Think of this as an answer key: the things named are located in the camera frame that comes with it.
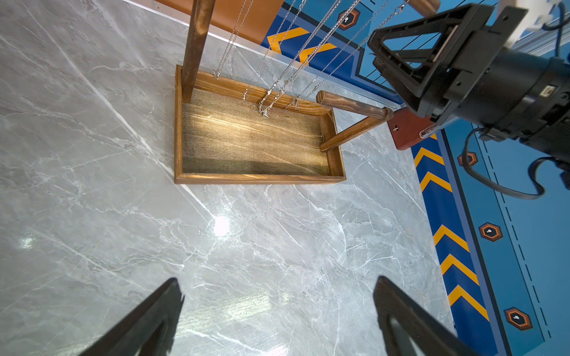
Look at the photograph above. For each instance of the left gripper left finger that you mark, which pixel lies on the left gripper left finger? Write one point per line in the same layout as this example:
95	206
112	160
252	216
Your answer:
149	329

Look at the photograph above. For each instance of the wooden jewelry display stand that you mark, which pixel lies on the wooden jewelry display stand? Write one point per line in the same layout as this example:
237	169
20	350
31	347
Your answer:
219	139

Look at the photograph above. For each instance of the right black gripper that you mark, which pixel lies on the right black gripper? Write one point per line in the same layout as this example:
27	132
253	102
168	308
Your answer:
437	65

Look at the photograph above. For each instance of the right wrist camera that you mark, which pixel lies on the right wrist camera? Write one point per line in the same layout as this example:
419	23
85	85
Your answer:
539	13

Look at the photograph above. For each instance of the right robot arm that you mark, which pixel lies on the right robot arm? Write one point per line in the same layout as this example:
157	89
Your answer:
534	102

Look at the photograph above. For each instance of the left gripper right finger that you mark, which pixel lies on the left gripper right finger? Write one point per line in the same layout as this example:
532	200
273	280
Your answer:
407	329

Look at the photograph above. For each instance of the red corner block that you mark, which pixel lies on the red corner block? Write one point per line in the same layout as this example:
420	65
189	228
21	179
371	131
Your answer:
406	127

